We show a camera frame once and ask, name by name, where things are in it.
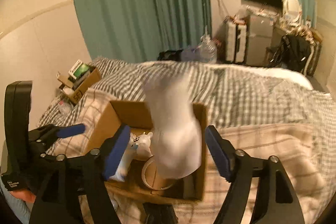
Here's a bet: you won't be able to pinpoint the white bear figurine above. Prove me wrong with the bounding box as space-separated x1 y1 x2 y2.
108 132 153 182

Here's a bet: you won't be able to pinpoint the brown tape roll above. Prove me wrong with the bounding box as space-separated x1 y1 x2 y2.
141 156 177 190

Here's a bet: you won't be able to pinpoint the grey white sock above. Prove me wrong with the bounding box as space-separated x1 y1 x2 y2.
143 76 202 179

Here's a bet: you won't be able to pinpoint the person's left hand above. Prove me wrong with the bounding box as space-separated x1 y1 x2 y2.
10 189 36 203

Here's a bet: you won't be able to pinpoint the small plastic bottle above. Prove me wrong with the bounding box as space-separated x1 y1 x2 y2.
58 100 73 116

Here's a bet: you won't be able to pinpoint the beige plaid blanket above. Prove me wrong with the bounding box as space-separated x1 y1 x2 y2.
48 88 325 223

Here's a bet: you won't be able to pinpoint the small cardboard box with items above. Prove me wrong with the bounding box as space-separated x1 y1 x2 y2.
56 59 101 105

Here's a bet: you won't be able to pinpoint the open cardboard box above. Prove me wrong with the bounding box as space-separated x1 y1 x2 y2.
84 100 206 204

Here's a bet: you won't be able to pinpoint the green gingham duvet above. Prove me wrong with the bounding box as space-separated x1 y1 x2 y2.
36 56 336 188

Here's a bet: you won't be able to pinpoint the black bag on floor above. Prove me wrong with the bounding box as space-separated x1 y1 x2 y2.
157 50 183 61

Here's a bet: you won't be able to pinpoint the black clothes on chair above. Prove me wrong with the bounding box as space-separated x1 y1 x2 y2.
266 34 311 73

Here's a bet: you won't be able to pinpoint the green curtain left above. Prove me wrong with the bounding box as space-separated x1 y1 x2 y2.
73 0 212 63

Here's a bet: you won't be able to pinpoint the large water bottle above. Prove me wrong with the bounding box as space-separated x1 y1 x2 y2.
198 34 217 64

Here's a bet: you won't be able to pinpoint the white suitcase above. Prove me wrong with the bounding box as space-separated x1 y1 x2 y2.
224 17 247 64

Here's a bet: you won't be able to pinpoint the grey mini fridge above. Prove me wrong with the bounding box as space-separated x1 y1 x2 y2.
246 14 273 67

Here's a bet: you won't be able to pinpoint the oval vanity mirror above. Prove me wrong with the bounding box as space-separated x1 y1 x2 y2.
283 0 302 23

